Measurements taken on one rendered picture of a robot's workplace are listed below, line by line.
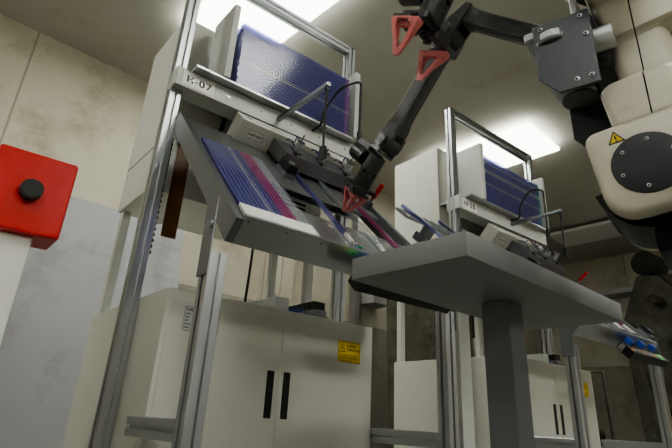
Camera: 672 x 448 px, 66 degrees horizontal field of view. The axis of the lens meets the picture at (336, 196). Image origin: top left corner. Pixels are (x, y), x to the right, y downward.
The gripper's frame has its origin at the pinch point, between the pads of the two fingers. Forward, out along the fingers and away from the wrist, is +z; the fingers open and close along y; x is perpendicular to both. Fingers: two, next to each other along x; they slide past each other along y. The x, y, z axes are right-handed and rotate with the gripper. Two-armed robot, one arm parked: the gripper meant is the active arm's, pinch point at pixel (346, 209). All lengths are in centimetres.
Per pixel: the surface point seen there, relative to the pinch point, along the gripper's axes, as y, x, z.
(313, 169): 4.5, -21.6, -2.4
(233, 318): 30.1, 21.2, 32.5
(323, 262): 22.6, 32.3, 3.9
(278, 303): 13.9, 13.2, 30.3
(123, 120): 9, -306, 96
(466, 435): -41, 54, 36
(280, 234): 37.3, 32.2, 0.0
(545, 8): -172, -149, -131
